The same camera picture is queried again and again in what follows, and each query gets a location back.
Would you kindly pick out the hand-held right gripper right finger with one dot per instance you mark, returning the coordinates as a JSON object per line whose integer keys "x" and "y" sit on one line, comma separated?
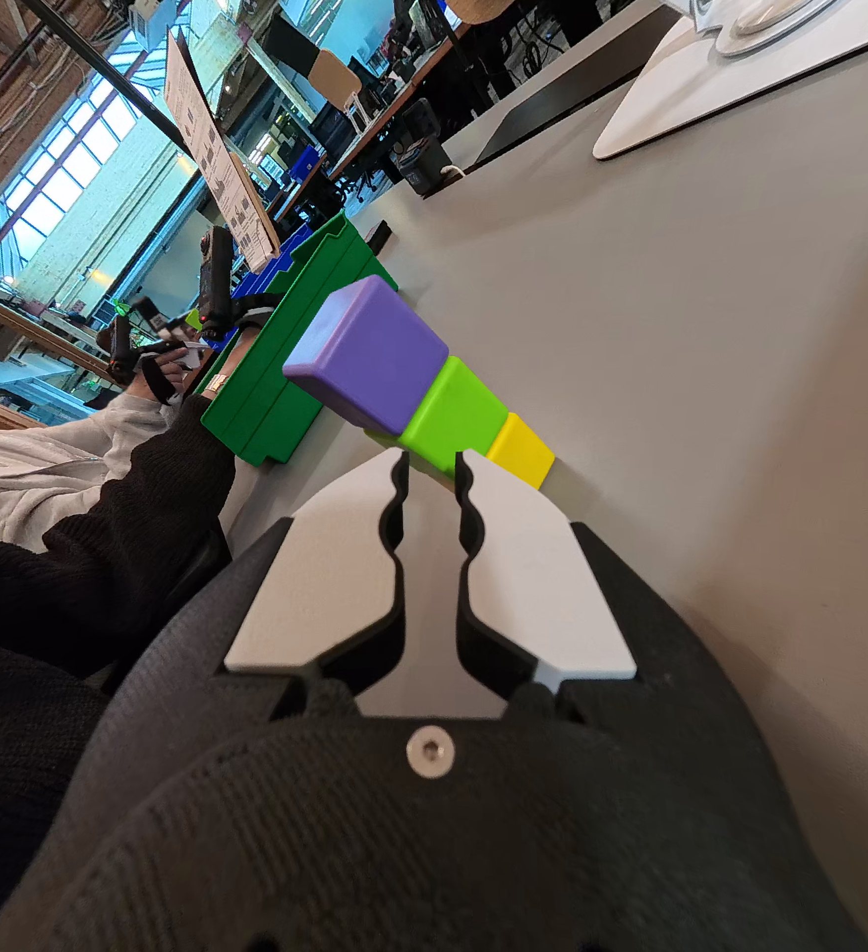
{"x": 545, "y": 595}

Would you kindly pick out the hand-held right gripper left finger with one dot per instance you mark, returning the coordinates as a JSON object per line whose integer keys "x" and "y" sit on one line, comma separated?
{"x": 315, "y": 587}

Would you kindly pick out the green plastic bin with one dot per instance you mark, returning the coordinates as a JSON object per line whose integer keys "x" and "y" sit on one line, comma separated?
{"x": 277, "y": 401}

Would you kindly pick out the yellow cube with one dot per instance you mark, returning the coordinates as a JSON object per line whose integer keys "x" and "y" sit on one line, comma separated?
{"x": 523, "y": 454}

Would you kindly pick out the purple cube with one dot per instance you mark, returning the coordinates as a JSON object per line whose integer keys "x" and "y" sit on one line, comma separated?
{"x": 374, "y": 349}

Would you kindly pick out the lime green cube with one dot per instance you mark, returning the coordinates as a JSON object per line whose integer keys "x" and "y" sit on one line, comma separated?
{"x": 456, "y": 416}

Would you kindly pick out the person's left forearm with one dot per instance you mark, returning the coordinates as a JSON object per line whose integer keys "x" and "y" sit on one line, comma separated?
{"x": 144, "y": 491}

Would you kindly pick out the grey desk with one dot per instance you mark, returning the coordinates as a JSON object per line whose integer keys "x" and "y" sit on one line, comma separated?
{"x": 701, "y": 372}

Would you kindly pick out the black desk panel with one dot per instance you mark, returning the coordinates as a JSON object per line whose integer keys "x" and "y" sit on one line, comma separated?
{"x": 553, "y": 119}

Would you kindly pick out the wooden sign board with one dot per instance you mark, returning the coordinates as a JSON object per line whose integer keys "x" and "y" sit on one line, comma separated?
{"x": 218, "y": 149}

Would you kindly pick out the black power cube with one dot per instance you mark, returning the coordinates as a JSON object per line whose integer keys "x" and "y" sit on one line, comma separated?
{"x": 422, "y": 167}

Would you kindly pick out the long wooden table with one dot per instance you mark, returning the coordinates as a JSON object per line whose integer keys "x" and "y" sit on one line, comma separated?
{"x": 404, "y": 82}

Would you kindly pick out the person's dark clothing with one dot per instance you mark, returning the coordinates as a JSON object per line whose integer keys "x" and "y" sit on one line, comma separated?
{"x": 17, "y": 744}

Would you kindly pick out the white metal stand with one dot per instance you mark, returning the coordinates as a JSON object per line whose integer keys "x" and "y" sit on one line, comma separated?
{"x": 701, "y": 89}

